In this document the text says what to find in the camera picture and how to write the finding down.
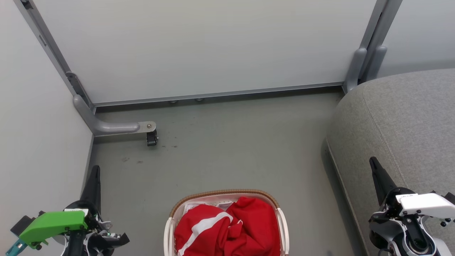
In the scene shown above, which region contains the grey partition foot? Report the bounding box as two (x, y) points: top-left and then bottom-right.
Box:
(343, 47), (367, 94)
(366, 44), (388, 82)
(73, 94), (157, 138)

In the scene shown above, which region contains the grey partition post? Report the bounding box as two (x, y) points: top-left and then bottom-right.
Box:
(14, 0), (96, 114)
(358, 0), (404, 84)

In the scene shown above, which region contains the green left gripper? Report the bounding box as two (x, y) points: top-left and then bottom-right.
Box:
(20, 165), (130, 256)

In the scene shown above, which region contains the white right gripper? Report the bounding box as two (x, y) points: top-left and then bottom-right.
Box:
(368, 156), (455, 251)

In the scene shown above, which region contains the red garment with white stripes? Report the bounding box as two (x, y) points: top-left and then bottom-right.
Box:
(174, 204), (243, 256)

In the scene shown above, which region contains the teal left cable connector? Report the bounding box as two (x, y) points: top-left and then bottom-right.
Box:
(5, 239), (27, 256)

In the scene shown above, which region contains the grey fabric sofa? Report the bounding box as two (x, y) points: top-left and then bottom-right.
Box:
(326, 68), (455, 256)

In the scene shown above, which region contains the white basket liner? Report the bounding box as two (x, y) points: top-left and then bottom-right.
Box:
(182, 202), (235, 214)

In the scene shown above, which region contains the white laundry basket brown rim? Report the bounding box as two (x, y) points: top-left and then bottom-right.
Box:
(164, 189), (290, 256)

